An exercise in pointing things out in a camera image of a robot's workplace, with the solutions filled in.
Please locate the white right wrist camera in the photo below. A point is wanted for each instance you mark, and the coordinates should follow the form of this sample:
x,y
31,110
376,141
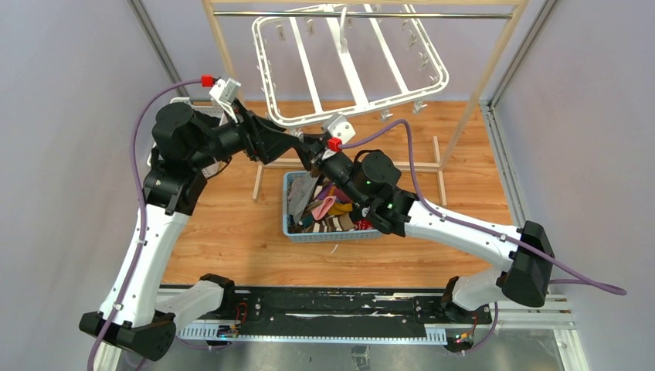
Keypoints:
x,y
339,131

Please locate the brown white striped sock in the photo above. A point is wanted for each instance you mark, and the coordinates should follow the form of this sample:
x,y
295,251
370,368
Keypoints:
x,y
330,224

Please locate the purple striped sock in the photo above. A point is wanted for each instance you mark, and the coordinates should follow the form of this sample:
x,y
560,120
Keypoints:
x,y
325,191

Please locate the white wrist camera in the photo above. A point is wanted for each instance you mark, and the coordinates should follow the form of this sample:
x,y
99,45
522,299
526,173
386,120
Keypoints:
x,y
224,93
339,131

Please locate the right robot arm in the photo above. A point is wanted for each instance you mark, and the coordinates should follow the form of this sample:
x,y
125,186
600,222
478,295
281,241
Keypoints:
x,y
520,256

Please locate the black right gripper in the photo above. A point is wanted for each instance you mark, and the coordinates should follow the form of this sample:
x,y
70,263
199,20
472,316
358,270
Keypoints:
x,y
316,162

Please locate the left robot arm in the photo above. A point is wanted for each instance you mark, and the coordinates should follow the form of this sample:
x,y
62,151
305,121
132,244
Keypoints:
x,y
131,317

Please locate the red sock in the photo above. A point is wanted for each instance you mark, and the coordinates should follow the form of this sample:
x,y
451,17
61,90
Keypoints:
x,y
363,225

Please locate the grey sock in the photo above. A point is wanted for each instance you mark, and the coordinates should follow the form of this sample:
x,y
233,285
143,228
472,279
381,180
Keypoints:
x,y
301,190

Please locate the pink patterned sock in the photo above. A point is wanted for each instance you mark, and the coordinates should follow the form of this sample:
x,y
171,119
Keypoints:
x,y
321,210

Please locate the mustard yellow sock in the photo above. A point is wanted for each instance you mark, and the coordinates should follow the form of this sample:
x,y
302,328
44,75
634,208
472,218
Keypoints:
x,y
339,209

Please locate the blue plastic sock basket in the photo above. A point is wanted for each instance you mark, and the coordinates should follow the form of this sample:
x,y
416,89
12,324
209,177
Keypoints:
x,y
317,237

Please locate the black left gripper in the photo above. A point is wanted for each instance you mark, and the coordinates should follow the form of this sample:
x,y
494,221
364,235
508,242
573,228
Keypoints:
x,y
263,139

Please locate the wooden clothes rack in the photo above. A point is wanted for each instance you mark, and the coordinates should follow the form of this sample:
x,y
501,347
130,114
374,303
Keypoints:
x,y
511,19

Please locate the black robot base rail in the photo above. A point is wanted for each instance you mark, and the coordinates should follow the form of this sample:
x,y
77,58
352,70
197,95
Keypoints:
x,y
366,316

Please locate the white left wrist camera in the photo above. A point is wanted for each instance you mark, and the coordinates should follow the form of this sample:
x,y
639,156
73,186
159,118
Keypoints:
x,y
224,93

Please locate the white plastic clip hanger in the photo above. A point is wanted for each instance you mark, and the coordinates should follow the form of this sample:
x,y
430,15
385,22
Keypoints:
x,y
337,17

